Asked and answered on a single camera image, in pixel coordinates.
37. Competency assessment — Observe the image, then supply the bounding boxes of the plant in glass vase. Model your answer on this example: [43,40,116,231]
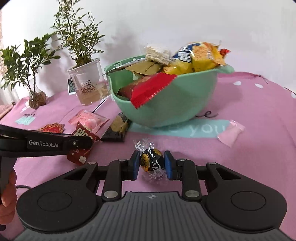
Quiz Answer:
[1,34,60,109]

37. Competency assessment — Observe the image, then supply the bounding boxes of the white nougat clear packet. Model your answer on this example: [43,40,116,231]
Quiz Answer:
[145,45,171,65]

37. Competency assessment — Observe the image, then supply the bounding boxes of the pink patterned tablecloth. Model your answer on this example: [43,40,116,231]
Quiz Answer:
[1,72,295,240]

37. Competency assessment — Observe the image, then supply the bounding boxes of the small pink wrapper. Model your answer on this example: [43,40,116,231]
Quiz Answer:
[217,120,245,148]

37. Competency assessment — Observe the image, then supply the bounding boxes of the black cable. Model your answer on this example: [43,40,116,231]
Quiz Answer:
[91,94,112,114]

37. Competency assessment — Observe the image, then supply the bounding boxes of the red gold round coaster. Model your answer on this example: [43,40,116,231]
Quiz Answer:
[38,123,65,133]

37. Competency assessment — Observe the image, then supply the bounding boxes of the digital clock thermometer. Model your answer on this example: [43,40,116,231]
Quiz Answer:
[67,78,76,95]

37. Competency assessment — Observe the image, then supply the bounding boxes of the small red candy packet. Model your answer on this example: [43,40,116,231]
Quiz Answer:
[66,122,99,166]

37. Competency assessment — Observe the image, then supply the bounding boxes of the black gold chocolate bar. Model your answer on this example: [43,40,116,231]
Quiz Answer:
[100,113,132,142]

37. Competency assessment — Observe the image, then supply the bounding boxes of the plant in white cup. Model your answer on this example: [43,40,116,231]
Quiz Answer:
[52,1,109,105]

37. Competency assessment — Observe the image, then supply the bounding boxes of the red long snack bar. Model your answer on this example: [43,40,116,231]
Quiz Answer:
[117,72,177,109]

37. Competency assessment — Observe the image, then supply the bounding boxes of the black gold chocolate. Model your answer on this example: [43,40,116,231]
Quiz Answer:
[133,138,166,183]

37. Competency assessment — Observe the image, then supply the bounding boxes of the beige gold long sachet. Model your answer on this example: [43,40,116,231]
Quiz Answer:
[126,60,163,75]

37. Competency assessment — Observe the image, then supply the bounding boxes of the green plastic bowl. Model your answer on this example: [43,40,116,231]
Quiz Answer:
[107,65,234,128]

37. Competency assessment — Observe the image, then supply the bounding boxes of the person's left hand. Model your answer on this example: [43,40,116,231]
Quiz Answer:
[0,169,18,225]

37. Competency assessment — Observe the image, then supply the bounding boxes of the yellow cracker snack bag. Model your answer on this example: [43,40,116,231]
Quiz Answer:
[163,42,226,75]

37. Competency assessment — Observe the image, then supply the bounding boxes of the pink candy packet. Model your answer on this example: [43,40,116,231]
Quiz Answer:
[68,109,109,134]

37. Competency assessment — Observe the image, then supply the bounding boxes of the dark red drink powder sachet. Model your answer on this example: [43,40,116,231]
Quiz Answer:
[219,48,231,59]

